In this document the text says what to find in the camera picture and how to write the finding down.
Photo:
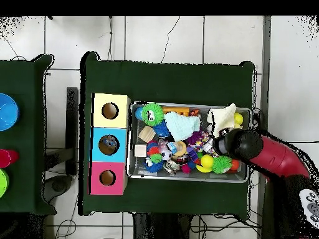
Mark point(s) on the light blue waffle cloth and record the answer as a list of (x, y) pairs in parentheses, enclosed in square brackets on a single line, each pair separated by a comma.
[(182, 125)]

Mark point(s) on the clear plastic bottle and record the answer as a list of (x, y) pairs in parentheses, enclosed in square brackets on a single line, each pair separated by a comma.
[(109, 142)]

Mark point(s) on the cream waffle cloth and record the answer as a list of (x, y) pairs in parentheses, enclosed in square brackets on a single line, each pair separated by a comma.
[(224, 117)]

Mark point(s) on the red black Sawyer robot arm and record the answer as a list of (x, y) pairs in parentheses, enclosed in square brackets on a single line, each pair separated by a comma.
[(279, 156)]

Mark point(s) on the wooden box with three holes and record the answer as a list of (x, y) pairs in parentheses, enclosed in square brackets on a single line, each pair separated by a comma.
[(119, 119)]

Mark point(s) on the shallow clear mesh bin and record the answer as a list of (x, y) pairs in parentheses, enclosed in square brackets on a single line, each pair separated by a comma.
[(179, 178)]

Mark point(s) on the blue puffer ball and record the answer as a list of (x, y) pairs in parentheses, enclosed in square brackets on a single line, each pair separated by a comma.
[(162, 129)]

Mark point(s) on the wavy wooden block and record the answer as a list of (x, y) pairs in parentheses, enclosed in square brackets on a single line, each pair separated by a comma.
[(147, 134)]

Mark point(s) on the wooden cube block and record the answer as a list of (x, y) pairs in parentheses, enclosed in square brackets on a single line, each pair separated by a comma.
[(140, 150)]

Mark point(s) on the orange toy brick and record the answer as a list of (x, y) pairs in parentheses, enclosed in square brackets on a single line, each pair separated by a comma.
[(174, 110)]

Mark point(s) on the blue globe ball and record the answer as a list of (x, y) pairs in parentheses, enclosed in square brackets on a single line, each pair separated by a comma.
[(137, 113)]

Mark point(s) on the small green puffer ball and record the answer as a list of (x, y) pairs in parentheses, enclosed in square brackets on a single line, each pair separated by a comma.
[(221, 164)]

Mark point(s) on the yellow ball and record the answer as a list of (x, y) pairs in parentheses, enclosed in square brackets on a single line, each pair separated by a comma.
[(238, 119)]

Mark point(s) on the plain orange ball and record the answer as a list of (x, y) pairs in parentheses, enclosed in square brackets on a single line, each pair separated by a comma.
[(234, 164)]

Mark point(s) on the black robot stand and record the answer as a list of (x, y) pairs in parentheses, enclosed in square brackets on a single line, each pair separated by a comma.
[(159, 226)]

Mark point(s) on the grey rounded base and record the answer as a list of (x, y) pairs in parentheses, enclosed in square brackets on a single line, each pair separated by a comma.
[(58, 186)]

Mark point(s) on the dark green side table cloth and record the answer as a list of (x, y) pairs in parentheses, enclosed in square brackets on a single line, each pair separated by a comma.
[(22, 139)]

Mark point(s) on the blue bowl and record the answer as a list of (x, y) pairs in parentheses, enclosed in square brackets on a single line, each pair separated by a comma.
[(7, 112)]

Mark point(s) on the red toy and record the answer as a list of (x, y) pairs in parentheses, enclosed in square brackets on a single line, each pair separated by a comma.
[(7, 158)]

